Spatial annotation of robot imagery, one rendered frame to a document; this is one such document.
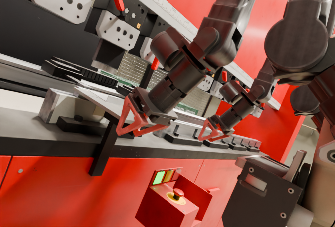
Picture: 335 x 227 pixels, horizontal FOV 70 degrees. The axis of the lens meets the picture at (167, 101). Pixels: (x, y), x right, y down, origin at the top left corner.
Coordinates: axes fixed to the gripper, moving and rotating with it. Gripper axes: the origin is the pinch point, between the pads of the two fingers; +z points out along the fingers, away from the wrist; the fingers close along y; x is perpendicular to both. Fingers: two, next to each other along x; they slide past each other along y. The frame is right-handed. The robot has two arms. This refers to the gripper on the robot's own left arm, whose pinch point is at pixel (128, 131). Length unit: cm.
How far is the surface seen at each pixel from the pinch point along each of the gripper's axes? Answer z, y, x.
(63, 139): 20.4, -2.4, -13.4
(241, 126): 15, -234, -37
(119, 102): 8.4, -17.2, -19.6
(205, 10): -32, -52, -47
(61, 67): 22, -15, -50
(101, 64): 6.5, -15.8, -35.3
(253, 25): -48, -102, -50
